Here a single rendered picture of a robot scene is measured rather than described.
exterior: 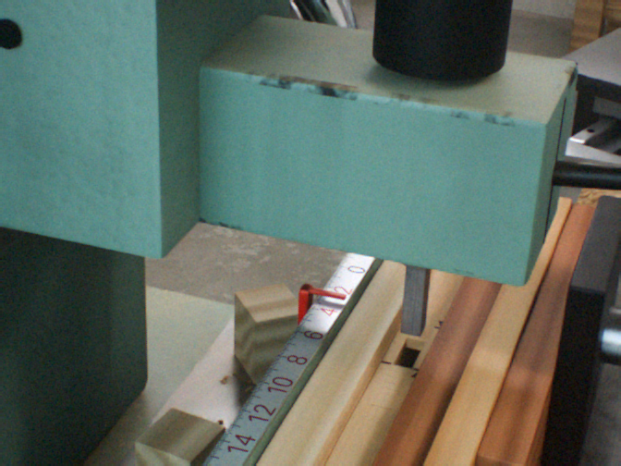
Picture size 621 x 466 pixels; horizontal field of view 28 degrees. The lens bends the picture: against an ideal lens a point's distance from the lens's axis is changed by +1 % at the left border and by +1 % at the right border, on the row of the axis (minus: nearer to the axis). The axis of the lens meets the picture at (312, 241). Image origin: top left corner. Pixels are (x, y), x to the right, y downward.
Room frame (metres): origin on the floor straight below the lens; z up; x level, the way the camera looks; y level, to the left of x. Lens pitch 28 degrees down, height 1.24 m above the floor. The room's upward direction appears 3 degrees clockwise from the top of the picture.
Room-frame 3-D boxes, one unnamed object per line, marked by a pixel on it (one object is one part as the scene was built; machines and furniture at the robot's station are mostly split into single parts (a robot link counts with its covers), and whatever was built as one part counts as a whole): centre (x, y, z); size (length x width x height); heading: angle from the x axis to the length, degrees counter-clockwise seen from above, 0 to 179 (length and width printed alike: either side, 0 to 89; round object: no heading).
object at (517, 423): (0.48, -0.11, 0.93); 0.23 x 0.02 x 0.05; 162
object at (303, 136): (0.47, -0.03, 1.03); 0.14 x 0.07 x 0.09; 72
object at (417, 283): (0.46, -0.05, 0.97); 0.01 x 0.01 x 0.05; 72
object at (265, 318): (0.65, 0.02, 0.82); 0.04 x 0.03 x 0.05; 25
